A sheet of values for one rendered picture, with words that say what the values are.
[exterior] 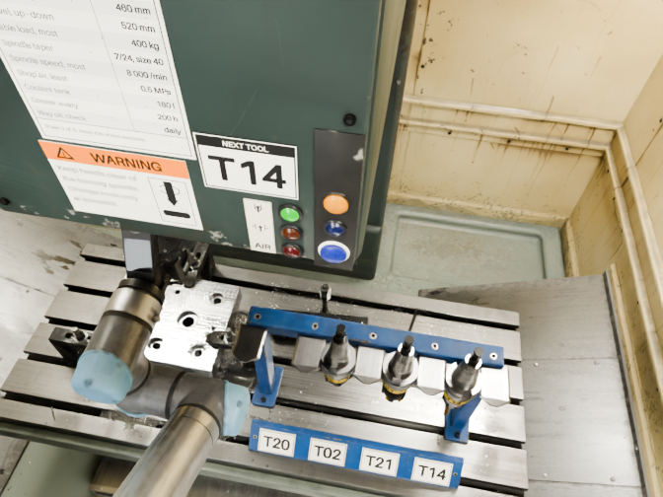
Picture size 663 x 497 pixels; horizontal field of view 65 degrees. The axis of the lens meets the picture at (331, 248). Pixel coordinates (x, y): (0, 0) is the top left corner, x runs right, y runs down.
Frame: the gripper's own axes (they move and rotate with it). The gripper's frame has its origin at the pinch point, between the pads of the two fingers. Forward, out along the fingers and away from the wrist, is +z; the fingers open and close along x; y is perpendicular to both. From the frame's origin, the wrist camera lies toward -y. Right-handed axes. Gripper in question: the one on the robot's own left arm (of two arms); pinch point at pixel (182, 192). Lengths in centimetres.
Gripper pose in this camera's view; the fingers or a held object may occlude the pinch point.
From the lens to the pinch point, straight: 93.0
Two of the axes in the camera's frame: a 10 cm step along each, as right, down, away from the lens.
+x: 9.8, 1.5, -0.9
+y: -0.2, 5.9, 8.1
